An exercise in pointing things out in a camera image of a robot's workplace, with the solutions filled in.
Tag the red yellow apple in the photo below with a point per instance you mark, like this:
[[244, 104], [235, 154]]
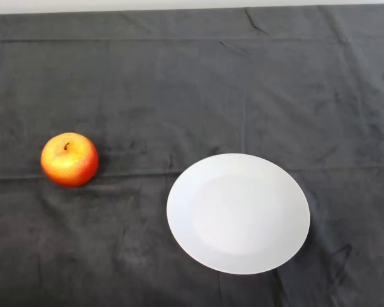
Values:
[[71, 163]]

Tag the white round plate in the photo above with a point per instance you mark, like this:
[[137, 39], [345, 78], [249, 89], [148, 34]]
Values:
[[240, 214]]

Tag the black cloth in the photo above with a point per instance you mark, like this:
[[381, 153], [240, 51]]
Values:
[[179, 96]]

